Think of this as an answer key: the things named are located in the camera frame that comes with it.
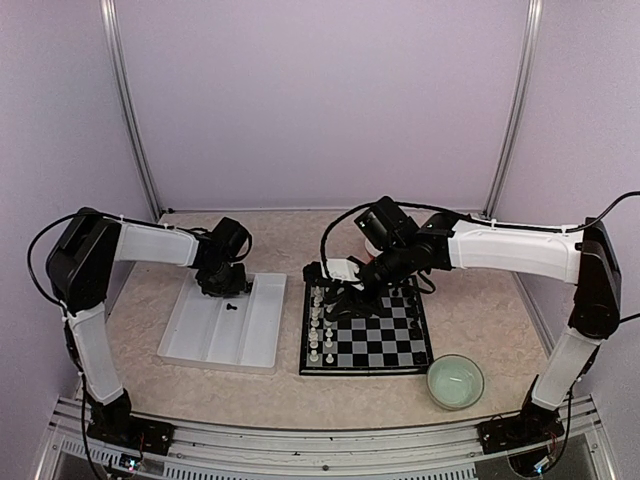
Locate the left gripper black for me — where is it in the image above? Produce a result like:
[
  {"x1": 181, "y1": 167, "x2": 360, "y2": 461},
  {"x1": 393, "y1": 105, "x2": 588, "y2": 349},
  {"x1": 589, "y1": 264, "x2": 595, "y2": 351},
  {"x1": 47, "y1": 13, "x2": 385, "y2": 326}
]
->
[{"x1": 201, "y1": 260, "x2": 246, "y2": 297}]

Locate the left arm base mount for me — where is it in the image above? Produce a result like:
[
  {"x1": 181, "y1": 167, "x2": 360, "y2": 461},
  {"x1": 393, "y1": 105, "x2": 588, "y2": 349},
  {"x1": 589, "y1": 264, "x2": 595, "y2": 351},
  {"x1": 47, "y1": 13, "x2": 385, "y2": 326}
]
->
[{"x1": 87, "y1": 409, "x2": 175, "y2": 456}]

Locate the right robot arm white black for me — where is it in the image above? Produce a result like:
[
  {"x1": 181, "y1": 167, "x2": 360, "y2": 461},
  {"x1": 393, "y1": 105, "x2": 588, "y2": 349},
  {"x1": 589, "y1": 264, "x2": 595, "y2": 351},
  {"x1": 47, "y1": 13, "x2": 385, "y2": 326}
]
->
[{"x1": 320, "y1": 196, "x2": 626, "y2": 444}]

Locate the left aluminium frame post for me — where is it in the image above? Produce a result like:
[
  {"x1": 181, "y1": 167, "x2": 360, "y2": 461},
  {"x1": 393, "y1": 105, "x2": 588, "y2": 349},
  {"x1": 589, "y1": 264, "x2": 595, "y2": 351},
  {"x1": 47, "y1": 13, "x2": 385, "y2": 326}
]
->
[{"x1": 99, "y1": 0, "x2": 163, "y2": 220}]

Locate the aluminium frame post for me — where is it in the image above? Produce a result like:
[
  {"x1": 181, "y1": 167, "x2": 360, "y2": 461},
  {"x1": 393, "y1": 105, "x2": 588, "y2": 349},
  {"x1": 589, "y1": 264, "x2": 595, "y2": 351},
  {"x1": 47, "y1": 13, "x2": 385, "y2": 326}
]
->
[
  {"x1": 483, "y1": 0, "x2": 544, "y2": 218},
  {"x1": 99, "y1": 0, "x2": 163, "y2": 220}
]

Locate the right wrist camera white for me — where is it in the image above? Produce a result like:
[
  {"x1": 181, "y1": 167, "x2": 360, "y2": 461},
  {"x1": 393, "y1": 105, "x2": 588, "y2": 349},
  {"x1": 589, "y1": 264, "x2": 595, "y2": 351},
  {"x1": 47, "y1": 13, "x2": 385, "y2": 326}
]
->
[{"x1": 303, "y1": 259, "x2": 364, "y2": 290}]

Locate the right aluminium frame post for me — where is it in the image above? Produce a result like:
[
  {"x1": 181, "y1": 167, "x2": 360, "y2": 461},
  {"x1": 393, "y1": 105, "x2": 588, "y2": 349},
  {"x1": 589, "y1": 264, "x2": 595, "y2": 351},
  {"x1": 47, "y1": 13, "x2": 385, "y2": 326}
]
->
[{"x1": 483, "y1": 0, "x2": 544, "y2": 218}]

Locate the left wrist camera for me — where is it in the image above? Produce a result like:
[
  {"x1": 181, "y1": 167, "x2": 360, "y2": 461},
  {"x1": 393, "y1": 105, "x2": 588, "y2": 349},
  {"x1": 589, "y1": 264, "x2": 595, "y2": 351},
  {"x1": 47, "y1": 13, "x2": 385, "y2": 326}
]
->
[{"x1": 210, "y1": 217, "x2": 253, "y2": 262}]

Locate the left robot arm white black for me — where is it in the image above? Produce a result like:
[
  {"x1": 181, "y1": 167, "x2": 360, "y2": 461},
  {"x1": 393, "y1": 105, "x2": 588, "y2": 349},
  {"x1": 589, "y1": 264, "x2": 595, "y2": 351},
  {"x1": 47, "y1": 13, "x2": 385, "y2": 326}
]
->
[{"x1": 41, "y1": 207, "x2": 253, "y2": 445}]

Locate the black white chessboard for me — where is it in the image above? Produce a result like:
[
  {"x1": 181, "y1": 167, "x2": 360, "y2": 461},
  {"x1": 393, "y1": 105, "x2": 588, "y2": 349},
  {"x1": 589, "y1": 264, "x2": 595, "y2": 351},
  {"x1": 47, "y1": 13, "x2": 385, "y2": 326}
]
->
[{"x1": 299, "y1": 276, "x2": 434, "y2": 376}]

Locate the front aluminium rail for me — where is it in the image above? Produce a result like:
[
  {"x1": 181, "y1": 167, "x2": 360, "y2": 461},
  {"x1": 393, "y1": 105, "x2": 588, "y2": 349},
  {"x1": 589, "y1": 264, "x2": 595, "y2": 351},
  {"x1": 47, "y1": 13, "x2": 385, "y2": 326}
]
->
[{"x1": 30, "y1": 396, "x2": 622, "y2": 479}]

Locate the white plastic compartment tray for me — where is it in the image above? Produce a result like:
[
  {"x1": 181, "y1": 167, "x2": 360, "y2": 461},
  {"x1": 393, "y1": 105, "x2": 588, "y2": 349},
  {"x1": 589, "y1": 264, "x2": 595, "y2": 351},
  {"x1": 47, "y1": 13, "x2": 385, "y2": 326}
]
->
[{"x1": 157, "y1": 273, "x2": 287, "y2": 374}]

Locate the green glass bowl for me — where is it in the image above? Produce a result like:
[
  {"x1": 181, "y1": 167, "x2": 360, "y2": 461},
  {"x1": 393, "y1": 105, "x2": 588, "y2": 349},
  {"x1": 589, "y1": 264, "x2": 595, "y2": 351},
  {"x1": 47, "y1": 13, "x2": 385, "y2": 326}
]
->
[{"x1": 426, "y1": 354, "x2": 485, "y2": 411}]

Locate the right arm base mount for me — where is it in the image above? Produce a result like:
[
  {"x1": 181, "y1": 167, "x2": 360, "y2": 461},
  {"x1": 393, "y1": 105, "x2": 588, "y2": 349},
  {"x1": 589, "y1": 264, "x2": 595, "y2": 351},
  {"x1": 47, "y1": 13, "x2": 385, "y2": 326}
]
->
[{"x1": 476, "y1": 405, "x2": 565, "y2": 455}]

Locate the red white bowl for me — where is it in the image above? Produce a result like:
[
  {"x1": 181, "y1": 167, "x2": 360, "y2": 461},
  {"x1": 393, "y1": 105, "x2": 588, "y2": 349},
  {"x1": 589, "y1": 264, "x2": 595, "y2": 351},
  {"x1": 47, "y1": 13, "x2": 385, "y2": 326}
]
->
[{"x1": 365, "y1": 239, "x2": 380, "y2": 259}]

